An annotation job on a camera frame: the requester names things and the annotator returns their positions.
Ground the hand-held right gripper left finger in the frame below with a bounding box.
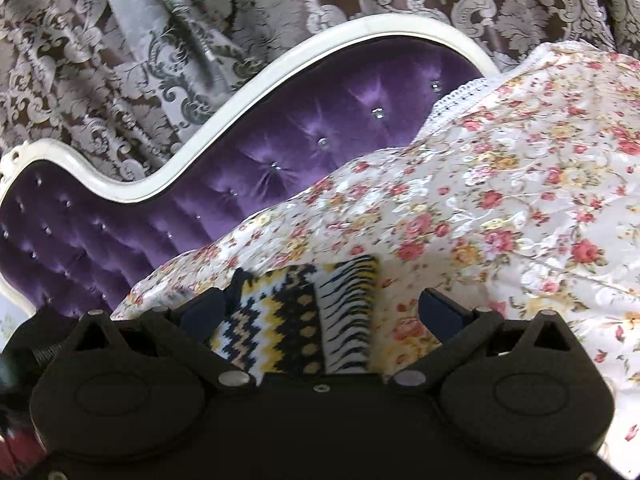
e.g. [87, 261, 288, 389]
[65, 287, 253, 391]

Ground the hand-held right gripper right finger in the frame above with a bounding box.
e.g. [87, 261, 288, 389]
[390, 289, 581, 391]

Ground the yellow navy patterned knit sock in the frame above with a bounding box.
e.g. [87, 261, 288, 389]
[207, 255, 381, 377]

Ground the floral bedspread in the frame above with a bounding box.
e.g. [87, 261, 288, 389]
[110, 41, 640, 480]

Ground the dark cloth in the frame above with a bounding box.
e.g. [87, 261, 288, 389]
[0, 305, 81, 403]

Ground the red cloth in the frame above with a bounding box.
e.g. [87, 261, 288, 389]
[0, 427, 48, 473]

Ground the purple tufted headboard white frame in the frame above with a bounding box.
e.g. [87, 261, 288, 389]
[0, 14, 501, 320]

